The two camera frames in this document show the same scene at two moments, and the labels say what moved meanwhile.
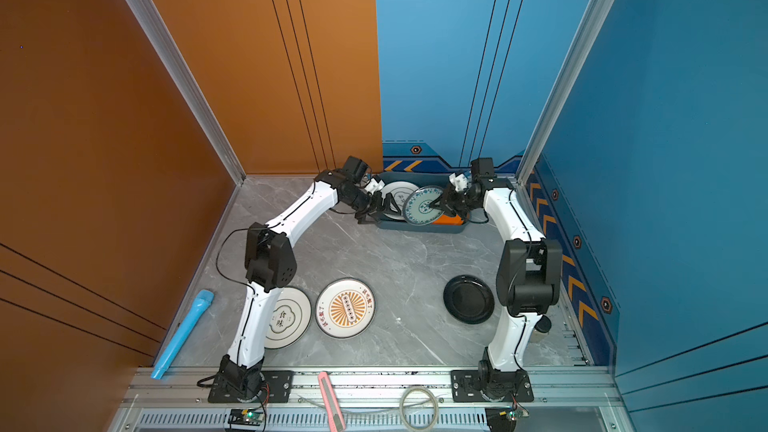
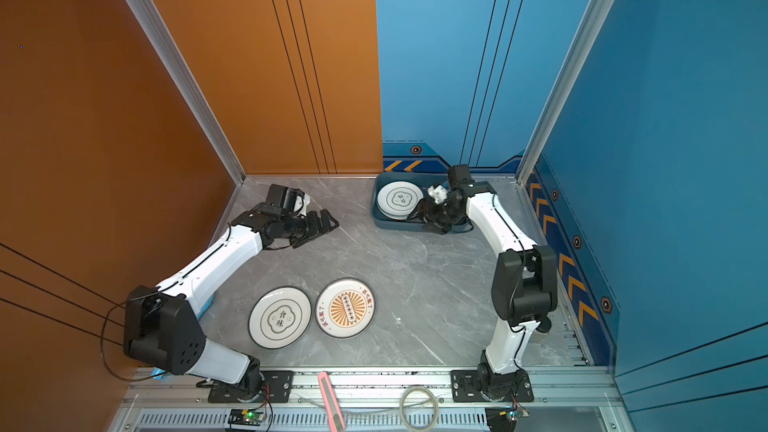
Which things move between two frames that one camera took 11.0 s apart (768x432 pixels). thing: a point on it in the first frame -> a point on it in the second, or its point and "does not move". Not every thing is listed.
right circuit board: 504,419 does not move
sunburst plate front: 345,307 does not move
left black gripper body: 368,205 -> 299,230
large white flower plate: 291,319 does not move
